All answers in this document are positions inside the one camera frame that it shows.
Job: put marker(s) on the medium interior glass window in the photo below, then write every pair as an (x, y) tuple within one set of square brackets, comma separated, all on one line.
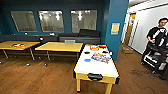
[(50, 21)]

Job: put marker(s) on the dark grey sofa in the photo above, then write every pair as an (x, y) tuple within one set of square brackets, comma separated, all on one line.
[(88, 35), (26, 37)]

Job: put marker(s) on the colourful board game box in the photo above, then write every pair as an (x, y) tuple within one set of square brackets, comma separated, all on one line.
[(101, 57)]

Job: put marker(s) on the wooden top table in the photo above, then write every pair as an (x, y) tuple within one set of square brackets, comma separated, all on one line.
[(30, 45), (60, 46)]

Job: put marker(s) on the brown wooden door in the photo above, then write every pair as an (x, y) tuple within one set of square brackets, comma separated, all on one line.
[(129, 30)]

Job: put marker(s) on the red black game box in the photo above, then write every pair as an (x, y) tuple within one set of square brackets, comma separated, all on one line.
[(102, 46)]

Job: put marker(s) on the black plastic bowl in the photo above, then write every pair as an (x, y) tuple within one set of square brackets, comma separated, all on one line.
[(105, 52)]

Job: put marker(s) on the person in black clothes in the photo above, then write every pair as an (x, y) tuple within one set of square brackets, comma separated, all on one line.
[(156, 35)]

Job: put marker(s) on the small interior glass window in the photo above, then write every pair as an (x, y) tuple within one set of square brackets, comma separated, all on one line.
[(23, 21)]

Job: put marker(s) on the red snack packet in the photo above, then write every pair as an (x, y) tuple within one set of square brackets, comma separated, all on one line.
[(94, 47)]

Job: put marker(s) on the large interior glass window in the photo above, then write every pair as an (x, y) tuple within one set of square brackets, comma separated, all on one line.
[(83, 20)]

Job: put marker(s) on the white pillar outlet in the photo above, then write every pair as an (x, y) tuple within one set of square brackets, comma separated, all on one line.
[(111, 53)]

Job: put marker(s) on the small orange black object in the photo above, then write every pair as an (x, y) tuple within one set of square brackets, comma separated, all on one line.
[(18, 46)]

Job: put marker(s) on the brown cardboard box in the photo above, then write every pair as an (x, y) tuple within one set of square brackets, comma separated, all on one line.
[(127, 49)]

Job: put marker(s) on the black wheeled cart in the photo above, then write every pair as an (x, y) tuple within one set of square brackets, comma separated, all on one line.
[(155, 60)]

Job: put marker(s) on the yellow air hockey table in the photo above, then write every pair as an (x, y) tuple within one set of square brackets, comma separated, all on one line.
[(96, 68)]

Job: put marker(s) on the yellow framed pillar sign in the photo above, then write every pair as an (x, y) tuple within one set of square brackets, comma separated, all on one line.
[(115, 28)]

